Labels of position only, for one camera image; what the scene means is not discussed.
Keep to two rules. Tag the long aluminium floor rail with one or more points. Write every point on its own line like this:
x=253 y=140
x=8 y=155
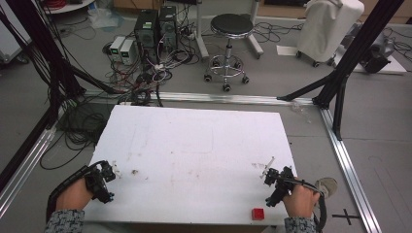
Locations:
x=226 y=98

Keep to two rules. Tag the white bench power supply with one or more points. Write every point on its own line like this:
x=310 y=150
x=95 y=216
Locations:
x=116 y=45
x=127 y=51

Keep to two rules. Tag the black short frame strut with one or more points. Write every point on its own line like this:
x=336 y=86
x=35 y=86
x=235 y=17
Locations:
x=339 y=110

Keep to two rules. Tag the clear plastic bag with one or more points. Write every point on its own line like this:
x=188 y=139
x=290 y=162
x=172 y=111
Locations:
x=104 y=17

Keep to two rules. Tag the small red cube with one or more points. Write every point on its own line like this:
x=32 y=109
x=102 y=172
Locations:
x=258 y=214

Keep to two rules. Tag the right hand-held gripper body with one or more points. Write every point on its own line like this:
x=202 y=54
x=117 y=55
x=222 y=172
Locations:
x=279 y=186

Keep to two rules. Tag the white paper sheet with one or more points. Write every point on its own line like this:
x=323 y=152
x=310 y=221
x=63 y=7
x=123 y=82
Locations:
x=286 y=50

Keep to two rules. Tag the white covered wheeled cart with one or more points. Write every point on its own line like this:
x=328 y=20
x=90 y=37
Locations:
x=327 y=29

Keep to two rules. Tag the grey equipment case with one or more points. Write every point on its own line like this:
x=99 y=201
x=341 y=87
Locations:
x=9 y=42

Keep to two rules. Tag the person's grey shoe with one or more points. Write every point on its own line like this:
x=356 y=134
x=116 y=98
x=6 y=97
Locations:
x=327 y=186

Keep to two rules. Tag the black slanted frame post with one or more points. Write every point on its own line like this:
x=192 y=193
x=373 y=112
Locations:
x=359 y=48

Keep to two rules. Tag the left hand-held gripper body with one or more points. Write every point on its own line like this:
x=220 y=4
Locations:
x=97 y=183

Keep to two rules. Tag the aluminium floor rail black edge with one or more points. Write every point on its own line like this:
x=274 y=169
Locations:
x=26 y=158

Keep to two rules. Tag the round white table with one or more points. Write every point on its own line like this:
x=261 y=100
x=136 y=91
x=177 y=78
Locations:
x=66 y=5

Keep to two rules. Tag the black round swivel stool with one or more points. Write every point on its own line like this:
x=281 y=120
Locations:
x=231 y=24

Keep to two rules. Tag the black device on white board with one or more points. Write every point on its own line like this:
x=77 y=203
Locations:
x=377 y=55

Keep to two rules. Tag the person's right hand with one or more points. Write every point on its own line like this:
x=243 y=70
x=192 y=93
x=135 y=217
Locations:
x=301 y=202

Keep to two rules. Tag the black computer tower green label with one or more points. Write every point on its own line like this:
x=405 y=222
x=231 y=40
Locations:
x=147 y=32

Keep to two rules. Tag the person's left hand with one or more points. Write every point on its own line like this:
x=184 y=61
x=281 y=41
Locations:
x=74 y=195

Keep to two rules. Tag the white metal table leg frame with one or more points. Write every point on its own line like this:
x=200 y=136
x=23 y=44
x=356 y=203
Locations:
x=202 y=35

